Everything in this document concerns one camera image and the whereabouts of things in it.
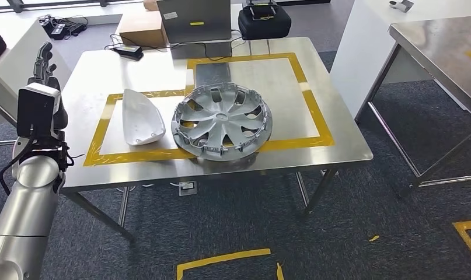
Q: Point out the grey case with yellow sticker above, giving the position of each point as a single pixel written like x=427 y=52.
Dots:
x=192 y=19

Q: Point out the black power adapter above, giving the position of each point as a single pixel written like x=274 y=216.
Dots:
x=129 y=52

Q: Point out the silver wheel hubcap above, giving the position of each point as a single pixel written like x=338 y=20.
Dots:
x=219 y=119

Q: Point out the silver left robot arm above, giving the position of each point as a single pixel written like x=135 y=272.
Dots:
x=26 y=208

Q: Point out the steel workbench table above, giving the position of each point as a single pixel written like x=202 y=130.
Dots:
x=103 y=73

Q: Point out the brown cardboard box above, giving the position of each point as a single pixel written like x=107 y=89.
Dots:
x=142 y=29

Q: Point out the white plastic shell part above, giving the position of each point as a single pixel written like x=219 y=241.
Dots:
x=140 y=119

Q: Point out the small yellow tape scrap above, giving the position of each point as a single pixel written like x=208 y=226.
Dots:
x=374 y=238

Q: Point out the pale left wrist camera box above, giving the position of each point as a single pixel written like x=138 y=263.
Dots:
x=42 y=86

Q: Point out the white cabinet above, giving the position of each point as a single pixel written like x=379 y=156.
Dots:
x=359 y=58

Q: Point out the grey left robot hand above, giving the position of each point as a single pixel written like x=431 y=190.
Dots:
x=43 y=62

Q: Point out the white desk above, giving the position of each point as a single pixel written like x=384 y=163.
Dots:
x=18 y=50

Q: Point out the floor socket box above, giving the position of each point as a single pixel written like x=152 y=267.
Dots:
x=187 y=188

